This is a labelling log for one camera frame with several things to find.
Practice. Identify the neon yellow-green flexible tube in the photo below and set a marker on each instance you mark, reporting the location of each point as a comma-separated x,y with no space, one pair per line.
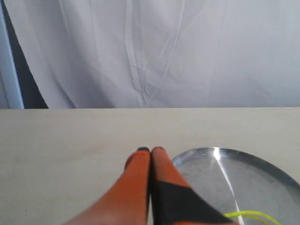
254,215

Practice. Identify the white backdrop sheet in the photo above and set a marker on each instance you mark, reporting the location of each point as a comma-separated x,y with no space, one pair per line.
161,53

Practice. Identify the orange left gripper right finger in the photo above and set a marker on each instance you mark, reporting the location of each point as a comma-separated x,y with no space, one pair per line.
174,202

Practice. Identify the round stainless steel plate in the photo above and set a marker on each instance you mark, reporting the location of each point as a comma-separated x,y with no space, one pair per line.
231,180

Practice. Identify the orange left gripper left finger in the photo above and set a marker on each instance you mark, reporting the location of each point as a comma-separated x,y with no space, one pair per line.
127,201

